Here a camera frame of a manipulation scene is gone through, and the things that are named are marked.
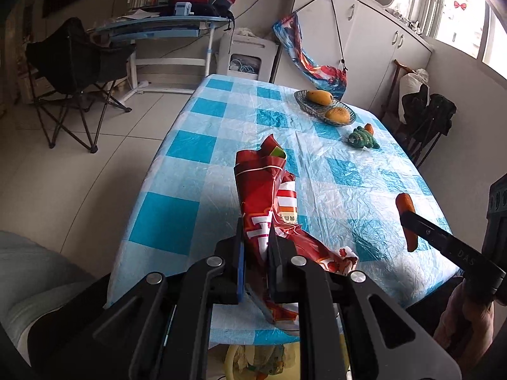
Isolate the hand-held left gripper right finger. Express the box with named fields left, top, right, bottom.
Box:
left=267, top=224, right=462, bottom=380

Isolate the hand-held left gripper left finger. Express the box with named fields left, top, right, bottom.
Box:
left=93, top=216, right=247, bottom=380

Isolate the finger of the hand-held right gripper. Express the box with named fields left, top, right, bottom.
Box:
left=399, top=211, right=489, bottom=272

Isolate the small orange carrot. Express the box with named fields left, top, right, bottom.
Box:
left=395, top=193, right=416, bottom=252

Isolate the red white snack wrapper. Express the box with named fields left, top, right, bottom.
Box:
left=234, top=134, right=359, bottom=325

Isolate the person's right hand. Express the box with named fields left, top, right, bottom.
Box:
left=433, top=279, right=496, bottom=361

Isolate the folded black chair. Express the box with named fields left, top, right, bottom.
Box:
left=410, top=123, right=444, bottom=169

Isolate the blue white checked tablecloth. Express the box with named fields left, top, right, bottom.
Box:
left=105, top=73, right=464, bottom=345

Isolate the green plush toy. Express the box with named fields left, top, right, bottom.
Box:
left=348, top=126, right=380, bottom=150

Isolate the black jacket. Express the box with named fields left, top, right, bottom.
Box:
left=402, top=84, right=457, bottom=135

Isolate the white sack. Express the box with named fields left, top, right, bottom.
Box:
left=398, top=68, right=430, bottom=105

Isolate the brown bread roll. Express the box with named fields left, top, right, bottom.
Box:
left=325, top=107, right=351, bottom=123

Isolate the wooden chair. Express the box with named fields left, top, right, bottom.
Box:
left=380, top=59, right=416, bottom=127

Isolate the yellow mango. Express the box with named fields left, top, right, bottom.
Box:
left=307, top=90, right=333, bottom=106

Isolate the window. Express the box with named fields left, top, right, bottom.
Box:
left=390, top=0, right=507, bottom=80

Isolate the white cabinet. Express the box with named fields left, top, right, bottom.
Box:
left=273, top=0, right=434, bottom=111

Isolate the colourful printed bag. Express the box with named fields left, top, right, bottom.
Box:
left=273, top=0, right=349, bottom=101

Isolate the person's leg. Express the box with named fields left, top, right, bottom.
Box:
left=0, top=230, right=101, bottom=359

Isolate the row of small ornaments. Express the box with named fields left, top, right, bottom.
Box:
left=390, top=8, right=426, bottom=34

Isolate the white storage box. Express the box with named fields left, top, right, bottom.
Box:
left=220, top=32, right=280, bottom=84

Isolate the blue study desk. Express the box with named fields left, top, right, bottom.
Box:
left=95, top=14, right=234, bottom=93

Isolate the black folding camp chair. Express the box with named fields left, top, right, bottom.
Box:
left=26, top=18, right=137, bottom=154

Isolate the white coiled cable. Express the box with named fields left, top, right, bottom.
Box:
left=231, top=56, right=260, bottom=74

